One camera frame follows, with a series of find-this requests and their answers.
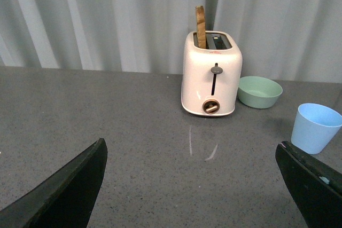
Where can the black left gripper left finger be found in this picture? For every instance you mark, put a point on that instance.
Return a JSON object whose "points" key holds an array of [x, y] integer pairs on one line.
{"points": [[66, 198]]}

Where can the blue cup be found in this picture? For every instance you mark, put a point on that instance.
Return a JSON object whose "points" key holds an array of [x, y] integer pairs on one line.
{"points": [[314, 127]]}

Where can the toast slice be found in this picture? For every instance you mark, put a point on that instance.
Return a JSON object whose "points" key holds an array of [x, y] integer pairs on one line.
{"points": [[201, 31]]}

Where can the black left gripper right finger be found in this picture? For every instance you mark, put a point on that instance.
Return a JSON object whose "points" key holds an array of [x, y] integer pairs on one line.
{"points": [[314, 186]]}

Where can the green bowl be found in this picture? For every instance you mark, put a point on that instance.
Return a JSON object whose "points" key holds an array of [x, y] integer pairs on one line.
{"points": [[258, 92]]}

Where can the white toaster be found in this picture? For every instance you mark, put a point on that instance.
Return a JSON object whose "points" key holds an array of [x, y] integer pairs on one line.
{"points": [[211, 76]]}

